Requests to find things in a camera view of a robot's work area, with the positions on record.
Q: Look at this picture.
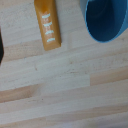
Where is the orange rectangular block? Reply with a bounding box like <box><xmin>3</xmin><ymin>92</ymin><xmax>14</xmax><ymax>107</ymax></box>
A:
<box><xmin>33</xmin><ymin>0</ymin><xmax>63</xmax><ymax>52</ymax></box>

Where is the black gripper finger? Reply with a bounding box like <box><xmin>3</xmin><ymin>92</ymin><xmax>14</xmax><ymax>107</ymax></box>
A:
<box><xmin>0</xmin><ymin>27</ymin><xmax>5</xmax><ymax>65</ymax></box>

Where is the blue cup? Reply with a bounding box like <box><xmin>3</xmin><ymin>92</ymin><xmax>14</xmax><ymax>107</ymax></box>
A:
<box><xmin>79</xmin><ymin>0</ymin><xmax>128</xmax><ymax>43</ymax></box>

